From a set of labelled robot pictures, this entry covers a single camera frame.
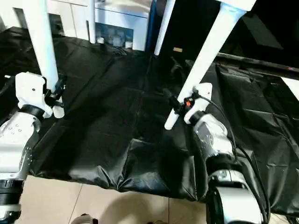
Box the white plastic table leg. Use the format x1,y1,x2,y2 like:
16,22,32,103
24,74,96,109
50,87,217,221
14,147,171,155
24,0,65,119
154,0,176,56
164,0,246,131
89,0,97,44

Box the black work surface mat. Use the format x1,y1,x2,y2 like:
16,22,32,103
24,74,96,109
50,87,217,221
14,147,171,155
0,27,299,217

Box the white glass door cabinet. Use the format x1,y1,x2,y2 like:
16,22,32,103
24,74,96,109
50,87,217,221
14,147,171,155
0,0,150,51

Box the white flat panel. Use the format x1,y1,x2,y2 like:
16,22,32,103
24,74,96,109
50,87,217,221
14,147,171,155
281,76,299,101

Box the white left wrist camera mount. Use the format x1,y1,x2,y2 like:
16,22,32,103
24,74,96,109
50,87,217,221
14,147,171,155
14,71,53,119

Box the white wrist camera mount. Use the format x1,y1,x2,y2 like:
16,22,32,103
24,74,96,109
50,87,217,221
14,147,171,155
183,83,214,125
14,71,53,119

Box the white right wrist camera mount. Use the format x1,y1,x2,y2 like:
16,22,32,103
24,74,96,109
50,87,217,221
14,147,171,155
183,83,214,125

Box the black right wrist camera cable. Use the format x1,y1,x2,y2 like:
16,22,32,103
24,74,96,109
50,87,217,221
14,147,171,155
192,87,271,224

